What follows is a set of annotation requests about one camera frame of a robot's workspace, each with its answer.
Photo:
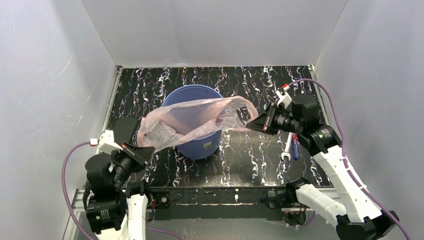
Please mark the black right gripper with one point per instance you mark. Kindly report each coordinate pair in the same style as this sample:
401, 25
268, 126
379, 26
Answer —
269, 119

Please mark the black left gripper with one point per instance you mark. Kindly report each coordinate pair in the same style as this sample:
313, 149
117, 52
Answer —
131, 151

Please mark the pink plastic trash bag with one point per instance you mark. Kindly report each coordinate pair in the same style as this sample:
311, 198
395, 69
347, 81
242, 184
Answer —
180, 123

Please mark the blue plastic trash bin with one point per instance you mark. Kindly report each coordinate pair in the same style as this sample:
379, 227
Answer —
205, 146

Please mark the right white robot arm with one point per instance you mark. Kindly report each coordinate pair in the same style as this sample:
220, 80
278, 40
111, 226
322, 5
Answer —
356, 216

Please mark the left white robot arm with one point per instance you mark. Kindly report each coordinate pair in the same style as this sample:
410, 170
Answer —
114, 209

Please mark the black rectangular block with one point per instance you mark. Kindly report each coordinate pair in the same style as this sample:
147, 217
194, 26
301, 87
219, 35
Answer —
125, 130

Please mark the silver open-end wrench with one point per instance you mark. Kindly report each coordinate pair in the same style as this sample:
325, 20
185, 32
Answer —
286, 154

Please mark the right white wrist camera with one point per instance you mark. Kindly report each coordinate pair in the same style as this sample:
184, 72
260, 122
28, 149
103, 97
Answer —
283, 96

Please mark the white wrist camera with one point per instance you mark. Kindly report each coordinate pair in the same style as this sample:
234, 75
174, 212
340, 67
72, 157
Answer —
283, 96
105, 143

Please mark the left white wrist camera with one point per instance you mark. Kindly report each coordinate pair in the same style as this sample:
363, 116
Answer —
105, 143

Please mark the blue handled screwdriver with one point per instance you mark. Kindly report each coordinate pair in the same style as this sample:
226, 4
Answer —
296, 152

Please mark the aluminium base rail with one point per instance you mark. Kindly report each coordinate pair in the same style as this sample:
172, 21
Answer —
270, 203

